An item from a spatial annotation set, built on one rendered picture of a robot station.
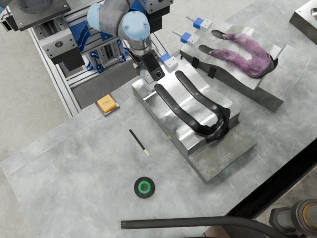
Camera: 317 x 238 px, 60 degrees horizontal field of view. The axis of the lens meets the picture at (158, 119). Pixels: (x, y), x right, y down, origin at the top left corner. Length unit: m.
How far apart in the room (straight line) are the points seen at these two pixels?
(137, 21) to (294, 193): 0.87
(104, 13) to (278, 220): 0.92
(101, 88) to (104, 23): 1.14
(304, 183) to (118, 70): 1.39
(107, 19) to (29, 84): 1.64
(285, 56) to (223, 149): 0.49
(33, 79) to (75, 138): 1.30
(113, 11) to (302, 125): 0.89
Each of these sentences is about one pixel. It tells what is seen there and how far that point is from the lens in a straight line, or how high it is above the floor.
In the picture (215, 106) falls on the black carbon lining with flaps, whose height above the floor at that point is 0.92.
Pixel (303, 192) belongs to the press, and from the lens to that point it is 1.24.
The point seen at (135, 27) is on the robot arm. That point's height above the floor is 1.29.
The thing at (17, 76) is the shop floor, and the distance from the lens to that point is 2.52.
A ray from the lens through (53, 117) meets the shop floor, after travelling 2.22.
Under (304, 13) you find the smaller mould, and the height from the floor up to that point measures 0.87.
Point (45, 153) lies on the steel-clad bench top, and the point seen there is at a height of 0.80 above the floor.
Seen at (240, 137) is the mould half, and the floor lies 0.86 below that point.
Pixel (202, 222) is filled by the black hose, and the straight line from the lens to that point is 1.00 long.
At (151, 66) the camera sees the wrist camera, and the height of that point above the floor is 1.09.
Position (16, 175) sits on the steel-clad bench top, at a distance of 1.26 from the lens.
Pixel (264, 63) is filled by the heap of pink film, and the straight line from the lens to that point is 1.28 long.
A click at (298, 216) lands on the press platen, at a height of 1.04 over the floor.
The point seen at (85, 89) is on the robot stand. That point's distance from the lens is 2.00.
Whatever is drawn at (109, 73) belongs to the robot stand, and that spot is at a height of 0.21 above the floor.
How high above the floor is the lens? 1.89
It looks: 67 degrees down
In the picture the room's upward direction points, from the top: 3 degrees counter-clockwise
